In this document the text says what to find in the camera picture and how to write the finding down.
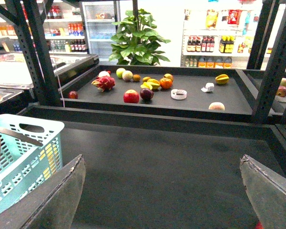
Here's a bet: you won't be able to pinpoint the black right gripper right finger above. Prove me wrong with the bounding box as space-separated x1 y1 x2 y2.
239 155 286 229

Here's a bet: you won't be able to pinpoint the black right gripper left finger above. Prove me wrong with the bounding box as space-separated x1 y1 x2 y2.
0 155 86 229

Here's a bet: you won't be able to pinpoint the light blue plastic basket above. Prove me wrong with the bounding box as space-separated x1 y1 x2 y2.
0 114 64 213

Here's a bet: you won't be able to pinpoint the yellow mango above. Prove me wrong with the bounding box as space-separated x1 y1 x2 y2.
40 144 59 180

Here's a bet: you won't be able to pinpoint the red apple right tray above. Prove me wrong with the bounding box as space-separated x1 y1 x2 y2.
276 86 286 97

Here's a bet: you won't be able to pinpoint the pale pink peach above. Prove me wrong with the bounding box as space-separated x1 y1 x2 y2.
208 102 225 111

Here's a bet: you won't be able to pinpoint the small dark red apple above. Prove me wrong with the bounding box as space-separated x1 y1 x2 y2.
68 91 79 99

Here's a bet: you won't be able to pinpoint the pale apple right tray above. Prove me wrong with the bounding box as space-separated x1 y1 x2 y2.
280 78 286 87

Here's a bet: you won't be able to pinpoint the white tape roll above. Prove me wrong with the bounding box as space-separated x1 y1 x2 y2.
201 83 215 93

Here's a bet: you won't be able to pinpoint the pink dragon fruit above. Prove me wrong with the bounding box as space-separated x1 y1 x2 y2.
92 76 115 92

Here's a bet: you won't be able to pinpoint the large red apple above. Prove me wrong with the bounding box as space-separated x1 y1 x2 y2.
123 89 140 104

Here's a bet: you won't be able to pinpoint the white fruit behind dragon fruit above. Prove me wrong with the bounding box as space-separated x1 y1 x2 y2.
98 71 110 78

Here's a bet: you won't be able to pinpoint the clear tape roll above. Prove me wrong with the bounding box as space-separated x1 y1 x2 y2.
171 89 187 100

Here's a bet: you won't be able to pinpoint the chest freezer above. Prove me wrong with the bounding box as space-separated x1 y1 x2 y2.
0 52 99 89

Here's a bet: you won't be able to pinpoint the dark purple plum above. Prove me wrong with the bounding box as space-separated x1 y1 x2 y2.
140 88 154 101

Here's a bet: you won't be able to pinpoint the green apple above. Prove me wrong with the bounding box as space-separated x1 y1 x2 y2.
116 68 126 79

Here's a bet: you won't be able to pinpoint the beige round melon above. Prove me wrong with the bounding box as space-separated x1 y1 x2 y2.
122 70 133 81

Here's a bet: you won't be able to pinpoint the brown kiwi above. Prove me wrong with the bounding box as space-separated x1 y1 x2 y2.
133 74 141 82

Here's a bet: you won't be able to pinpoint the small green-brown fruit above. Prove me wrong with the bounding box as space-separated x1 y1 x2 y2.
143 77 151 83

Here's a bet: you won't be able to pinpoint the yellow star fruit pieces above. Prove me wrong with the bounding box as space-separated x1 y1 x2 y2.
140 79 160 90

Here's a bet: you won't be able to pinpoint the orange persimmon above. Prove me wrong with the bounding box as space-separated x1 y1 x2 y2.
159 78 173 90

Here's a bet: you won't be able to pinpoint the red yellow apple back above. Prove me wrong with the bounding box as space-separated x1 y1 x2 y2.
163 73 174 82

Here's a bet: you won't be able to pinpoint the white shelf with bottles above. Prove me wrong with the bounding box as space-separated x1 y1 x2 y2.
180 0 286 70

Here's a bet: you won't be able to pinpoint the green potted plant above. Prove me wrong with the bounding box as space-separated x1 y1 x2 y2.
109 9 171 66

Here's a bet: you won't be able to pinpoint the left store shelf drinks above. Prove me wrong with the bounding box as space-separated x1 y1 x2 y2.
0 0 88 54

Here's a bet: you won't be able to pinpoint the glass door refrigerator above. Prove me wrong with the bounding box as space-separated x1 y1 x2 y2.
81 0 120 62

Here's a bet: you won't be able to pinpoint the black right rack post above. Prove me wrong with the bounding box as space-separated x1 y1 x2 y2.
247 0 286 124

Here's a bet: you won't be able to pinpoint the black metal rack post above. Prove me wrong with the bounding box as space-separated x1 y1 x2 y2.
0 0 62 106

